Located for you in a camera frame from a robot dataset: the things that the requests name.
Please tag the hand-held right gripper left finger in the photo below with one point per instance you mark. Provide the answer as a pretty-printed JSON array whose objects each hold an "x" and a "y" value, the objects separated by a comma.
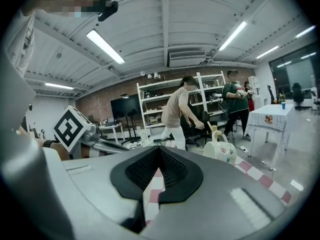
[{"x": 100, "y": 179}]

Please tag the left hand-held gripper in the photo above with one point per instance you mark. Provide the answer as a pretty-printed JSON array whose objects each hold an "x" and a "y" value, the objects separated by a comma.
[{"x": 68, "y": 129}]

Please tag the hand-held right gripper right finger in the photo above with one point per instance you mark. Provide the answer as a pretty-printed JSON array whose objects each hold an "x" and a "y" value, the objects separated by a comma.
[{"x": 212, "y": 184}]

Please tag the person's left forearm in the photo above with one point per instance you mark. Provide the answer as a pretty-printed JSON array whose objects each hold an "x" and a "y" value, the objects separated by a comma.
[{"x": 61, "y": 152}]

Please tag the white office desk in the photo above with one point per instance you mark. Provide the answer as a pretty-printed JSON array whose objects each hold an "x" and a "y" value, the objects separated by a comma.
[{"x": 112, "y": 127}]

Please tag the black tripod stand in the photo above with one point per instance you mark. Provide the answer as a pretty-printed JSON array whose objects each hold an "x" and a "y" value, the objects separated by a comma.
[{"x": 131, "y": 124}]

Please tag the white printed ceramic mug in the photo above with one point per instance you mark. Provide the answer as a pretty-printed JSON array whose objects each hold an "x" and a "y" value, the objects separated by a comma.
[{"x": 220, "y": 151}]

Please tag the red checkered cloth table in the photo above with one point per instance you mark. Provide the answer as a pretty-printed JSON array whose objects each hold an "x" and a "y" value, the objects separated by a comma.
[{"x": 265, "y": 181}]

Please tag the beige plastic object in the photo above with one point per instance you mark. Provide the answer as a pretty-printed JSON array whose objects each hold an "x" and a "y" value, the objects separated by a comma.
[{"x": 215, "y": 131}]

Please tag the black office chair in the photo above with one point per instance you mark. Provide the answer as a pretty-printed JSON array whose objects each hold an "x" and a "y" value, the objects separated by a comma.
[
  {"x": 270, "y": 94},
  {"x": 206, "y": 129},
  {"x": 298, "y": 92}
]

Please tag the white metal shelving rack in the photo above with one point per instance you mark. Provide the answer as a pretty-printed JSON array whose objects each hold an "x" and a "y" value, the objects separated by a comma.
[{"x": 155, "y": 101}]

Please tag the black wristwatch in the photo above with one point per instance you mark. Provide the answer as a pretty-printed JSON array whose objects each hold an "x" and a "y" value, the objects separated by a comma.
[{"x": 49, "y": 143}]

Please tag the long ceiling light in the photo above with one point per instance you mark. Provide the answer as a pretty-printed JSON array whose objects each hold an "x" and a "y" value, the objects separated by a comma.
[
  {"x": 267, "y": 52},
  {"x": 59, "y": 85},
  {"x": 105, "y": 46},
  {"x": 305, "y": 31},
  {"x": 233, "y": 36}
]

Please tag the white cloth covered table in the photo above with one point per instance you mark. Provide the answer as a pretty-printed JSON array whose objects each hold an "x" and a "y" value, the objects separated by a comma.
[{"x": 272, "y": 119}]

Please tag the white tall cabinet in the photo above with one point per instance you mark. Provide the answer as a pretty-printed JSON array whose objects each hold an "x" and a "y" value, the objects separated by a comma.
[{"x": 255, "y": 87}]

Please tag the small blue cup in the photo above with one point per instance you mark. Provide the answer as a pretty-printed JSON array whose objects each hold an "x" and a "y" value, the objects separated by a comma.
[{"x": 283, "y": 105}]

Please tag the white ceiling air conditioner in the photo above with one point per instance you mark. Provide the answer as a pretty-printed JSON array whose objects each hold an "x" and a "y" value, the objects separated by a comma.
[{"x": 186, "y": 58}]

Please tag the large dark window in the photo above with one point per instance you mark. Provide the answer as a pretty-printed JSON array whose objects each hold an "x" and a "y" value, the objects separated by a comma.
[{"x": 295, "y": 79}]

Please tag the person's white shirt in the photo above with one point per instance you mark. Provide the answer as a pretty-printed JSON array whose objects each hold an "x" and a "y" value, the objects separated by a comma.
[{"x": 21, "y": 44}]

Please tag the black wall television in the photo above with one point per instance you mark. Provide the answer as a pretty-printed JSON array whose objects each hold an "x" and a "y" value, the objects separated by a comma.
[{"x": 125, "y": 107}]

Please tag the black head-worn camera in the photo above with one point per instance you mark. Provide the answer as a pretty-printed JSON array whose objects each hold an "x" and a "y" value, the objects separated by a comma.
[{"x": 108, "y": 10}]

